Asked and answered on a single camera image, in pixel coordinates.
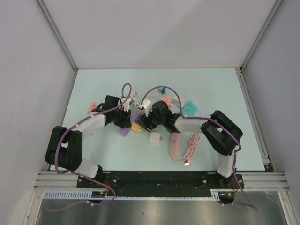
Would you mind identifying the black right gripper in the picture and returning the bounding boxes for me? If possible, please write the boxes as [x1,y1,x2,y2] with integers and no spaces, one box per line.
[140,106,165,132]

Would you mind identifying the purple socket block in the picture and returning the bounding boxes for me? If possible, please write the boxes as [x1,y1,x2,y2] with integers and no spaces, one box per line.
[119,110,141,137]

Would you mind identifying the pink cube socket adapter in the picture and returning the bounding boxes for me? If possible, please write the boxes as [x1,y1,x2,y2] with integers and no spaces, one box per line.
[161,96,172,109]

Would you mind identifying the white charger plug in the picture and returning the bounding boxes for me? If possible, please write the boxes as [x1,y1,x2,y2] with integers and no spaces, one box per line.
[149,132,163,144]

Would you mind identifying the teal power strip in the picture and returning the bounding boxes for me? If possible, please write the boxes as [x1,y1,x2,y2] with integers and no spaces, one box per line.
[182,101,198,117]

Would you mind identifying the pink power strip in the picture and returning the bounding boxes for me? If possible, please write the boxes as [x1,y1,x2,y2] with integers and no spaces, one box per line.
[169,133,181,157]

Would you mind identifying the dark green charger block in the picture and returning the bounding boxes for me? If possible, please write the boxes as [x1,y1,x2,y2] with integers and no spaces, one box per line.
[137,118,144,127]

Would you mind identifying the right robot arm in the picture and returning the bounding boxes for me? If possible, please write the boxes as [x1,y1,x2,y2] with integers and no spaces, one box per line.
[138,100,243,188]

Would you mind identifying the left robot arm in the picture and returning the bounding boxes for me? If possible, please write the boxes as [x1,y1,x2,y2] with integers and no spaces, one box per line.
[45,95,131,188]

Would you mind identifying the yellow plug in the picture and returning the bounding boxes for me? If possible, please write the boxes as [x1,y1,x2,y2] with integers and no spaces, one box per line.
[131,122,142,134]

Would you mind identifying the red pink plug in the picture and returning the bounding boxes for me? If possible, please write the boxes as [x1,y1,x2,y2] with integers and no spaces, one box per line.
[88,102,95,114]

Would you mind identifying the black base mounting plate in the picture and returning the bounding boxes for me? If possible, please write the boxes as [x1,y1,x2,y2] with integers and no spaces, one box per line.
[77,171,244,189]

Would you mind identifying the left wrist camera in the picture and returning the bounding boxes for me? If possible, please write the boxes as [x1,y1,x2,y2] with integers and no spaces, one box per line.
[121,97,133,112]

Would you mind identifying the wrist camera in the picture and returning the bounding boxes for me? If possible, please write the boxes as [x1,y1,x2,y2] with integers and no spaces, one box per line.
[138,99,152,117]
[121,97,133,112]

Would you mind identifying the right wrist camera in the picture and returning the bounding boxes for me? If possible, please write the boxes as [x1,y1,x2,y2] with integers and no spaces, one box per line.
[138,99,152,117]

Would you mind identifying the white coiled cable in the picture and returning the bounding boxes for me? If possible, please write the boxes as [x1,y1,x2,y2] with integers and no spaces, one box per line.
[128,90,141,108]

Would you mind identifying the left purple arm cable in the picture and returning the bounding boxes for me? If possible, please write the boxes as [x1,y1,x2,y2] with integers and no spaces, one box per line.
[43,82,132,211]

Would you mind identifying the pink coiled power cord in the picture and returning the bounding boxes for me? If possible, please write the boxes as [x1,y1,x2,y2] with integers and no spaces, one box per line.
[172,131,202,167]

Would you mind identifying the blue cable duct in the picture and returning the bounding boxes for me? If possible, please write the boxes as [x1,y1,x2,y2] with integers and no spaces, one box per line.
[43,189,234,201]

